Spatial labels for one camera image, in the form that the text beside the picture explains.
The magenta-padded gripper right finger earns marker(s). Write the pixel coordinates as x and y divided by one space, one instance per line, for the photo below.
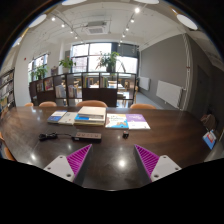
164 166

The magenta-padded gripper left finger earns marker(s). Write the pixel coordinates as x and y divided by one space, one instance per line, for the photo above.
58 166

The black charger block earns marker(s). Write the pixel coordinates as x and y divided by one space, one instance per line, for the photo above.
125 134

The black power strip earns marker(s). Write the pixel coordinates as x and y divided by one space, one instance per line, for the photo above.
86 136

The thin white book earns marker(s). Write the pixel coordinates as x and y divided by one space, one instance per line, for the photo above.
67 118

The yellowish book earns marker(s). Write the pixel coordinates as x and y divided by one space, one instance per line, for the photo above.
88 124

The purple and white book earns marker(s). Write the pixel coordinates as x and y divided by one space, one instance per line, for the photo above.
137 121

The orange chair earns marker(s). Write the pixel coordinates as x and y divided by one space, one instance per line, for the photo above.
7 151

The blue and white booklet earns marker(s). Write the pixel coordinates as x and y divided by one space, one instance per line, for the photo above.
210 139

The white book with blue patch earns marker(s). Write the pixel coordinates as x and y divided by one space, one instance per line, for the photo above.
88 120

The brown bag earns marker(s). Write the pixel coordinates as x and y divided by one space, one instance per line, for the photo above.
208 121

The colourful illustrated white book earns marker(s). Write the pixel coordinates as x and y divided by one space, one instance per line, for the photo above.
116 121

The row of orange chairs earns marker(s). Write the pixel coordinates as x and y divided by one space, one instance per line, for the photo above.
91 103

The dark wooden shelf unit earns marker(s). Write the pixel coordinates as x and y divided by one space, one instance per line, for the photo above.
100 95

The potted plant by window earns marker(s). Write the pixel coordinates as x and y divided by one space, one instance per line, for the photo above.
40 71

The small leafy potted plant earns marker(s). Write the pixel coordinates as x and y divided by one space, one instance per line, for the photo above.
66 63

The side window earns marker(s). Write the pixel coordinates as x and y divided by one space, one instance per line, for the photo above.
40 61

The large leafy potted plant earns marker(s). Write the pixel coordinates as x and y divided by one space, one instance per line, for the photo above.
108 60

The large black-framed window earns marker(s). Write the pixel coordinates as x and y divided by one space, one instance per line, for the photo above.
80 50

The ceiling air conditioner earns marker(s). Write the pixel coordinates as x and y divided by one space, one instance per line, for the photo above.
95 28

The ceiling lights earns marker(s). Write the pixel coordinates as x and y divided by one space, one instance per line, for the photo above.
137 10

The large white wall radiator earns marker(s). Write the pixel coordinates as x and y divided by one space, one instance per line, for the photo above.
169 93

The small white wall radiator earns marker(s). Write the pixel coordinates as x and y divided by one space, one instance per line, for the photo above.
144 83

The wall bookshelf unit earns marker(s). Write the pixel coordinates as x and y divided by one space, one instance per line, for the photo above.
6 90

